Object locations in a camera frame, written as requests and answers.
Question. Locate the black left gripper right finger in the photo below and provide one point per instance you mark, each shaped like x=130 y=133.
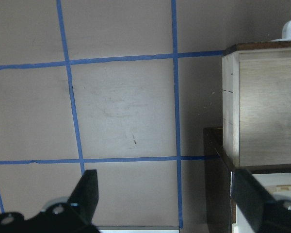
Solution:
x=254 y=199

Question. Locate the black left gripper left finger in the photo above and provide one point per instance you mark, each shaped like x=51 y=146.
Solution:
x=84 y=197

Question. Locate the light wooden drawer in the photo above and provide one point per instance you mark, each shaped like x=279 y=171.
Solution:
x=256 y=91

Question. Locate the dark wooden cabinet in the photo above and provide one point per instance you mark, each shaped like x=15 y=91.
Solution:
x=248 y=199

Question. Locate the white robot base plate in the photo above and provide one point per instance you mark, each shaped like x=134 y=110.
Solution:
x=138 y=229

